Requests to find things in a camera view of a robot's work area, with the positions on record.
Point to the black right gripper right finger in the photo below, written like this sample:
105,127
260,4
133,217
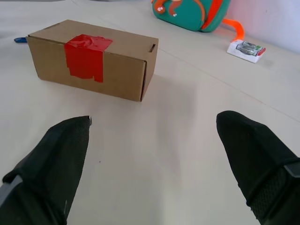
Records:
257,164

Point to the blue pen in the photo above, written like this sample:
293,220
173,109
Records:
20,39

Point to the small white toy packet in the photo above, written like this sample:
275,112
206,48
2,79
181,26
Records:
243,52

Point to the brown cardboard box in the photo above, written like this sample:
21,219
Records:
119,70

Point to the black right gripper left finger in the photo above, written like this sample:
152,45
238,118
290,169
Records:
47,173

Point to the teal dinosaur backpack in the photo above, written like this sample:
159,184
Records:
187,16

